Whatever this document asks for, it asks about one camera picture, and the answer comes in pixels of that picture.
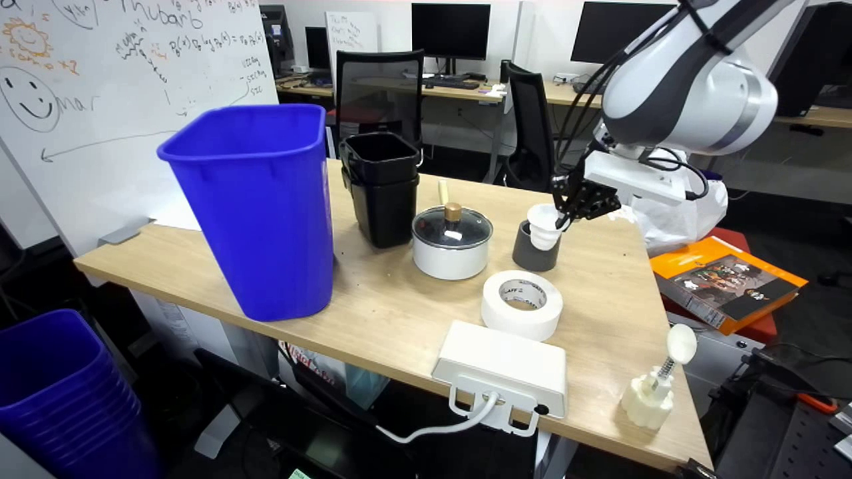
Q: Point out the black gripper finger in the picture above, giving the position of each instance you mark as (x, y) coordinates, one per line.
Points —
(563, 223)

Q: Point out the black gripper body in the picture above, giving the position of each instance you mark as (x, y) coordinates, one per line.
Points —
(578, 199)

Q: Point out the white object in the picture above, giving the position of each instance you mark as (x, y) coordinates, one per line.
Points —
(545, 228)

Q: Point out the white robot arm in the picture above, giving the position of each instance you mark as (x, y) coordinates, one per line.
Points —
(686, 86)

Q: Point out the grey cup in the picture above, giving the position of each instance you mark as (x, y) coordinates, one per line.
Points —
(529, 257)

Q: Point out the white plastic bag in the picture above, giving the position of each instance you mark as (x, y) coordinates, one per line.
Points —
(670, 228)

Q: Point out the white tape roll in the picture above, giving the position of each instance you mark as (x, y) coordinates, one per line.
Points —
(522, 304)

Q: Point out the white pot with glass lid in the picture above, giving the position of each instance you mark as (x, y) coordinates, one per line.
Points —
(450, 240)

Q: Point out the orange book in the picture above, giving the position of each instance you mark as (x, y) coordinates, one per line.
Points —
(722, 287)

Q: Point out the white power box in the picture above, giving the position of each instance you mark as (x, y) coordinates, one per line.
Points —
(525, 375)

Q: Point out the black computer monitor right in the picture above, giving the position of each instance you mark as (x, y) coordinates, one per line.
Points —
(609, 29)

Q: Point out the black computer monitor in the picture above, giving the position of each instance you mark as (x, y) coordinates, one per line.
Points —
(450, 30)
(609, 29)

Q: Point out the black landfill bin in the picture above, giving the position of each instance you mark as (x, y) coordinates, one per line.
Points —
(382, 178)

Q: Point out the black mesh office chair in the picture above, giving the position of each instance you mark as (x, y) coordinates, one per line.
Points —
(380, 91)

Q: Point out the blue recycling bin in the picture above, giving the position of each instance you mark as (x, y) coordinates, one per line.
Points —
(257, 184)

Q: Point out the whiteboard with drawings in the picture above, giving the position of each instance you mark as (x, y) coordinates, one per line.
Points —
(88, 90)

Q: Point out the stack of blue bins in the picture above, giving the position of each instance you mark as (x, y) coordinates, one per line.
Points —
(65, 404)

